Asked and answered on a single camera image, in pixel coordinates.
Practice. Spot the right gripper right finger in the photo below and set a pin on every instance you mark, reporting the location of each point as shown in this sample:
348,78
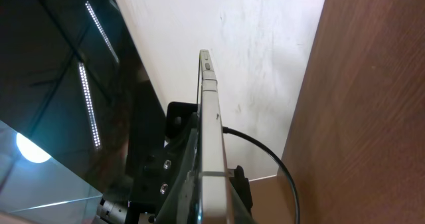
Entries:
241,185

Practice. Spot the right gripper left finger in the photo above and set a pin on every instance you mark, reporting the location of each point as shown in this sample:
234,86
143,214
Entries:
164,154

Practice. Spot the black smartphone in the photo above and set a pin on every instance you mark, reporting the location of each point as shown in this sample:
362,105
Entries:
73,87

